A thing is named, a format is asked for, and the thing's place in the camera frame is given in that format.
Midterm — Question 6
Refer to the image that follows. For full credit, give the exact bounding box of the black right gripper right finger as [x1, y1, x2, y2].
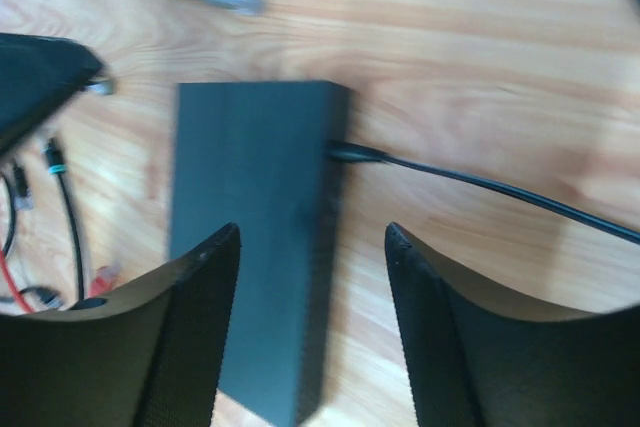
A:
[385, 223, 639, 426]

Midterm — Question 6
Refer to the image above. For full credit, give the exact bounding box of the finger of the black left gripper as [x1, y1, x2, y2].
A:
[1, 33, 115, 157]

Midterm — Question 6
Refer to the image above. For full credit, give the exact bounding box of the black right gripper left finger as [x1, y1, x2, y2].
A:
[1, 224, 241, 426]

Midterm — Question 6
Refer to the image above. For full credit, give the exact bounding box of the red ethernet cable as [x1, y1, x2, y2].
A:
[0, 251, 121, 316]

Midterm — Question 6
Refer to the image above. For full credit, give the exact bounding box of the black network switch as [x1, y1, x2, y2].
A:
[169, 81, 351, 426]

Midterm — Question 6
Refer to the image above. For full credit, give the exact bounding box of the black power adapter cable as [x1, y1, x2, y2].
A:
[324, 139, 640, 246]

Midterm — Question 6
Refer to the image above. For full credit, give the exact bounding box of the thin black ethernet cable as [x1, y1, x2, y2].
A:
[0, 161, 64, 311]

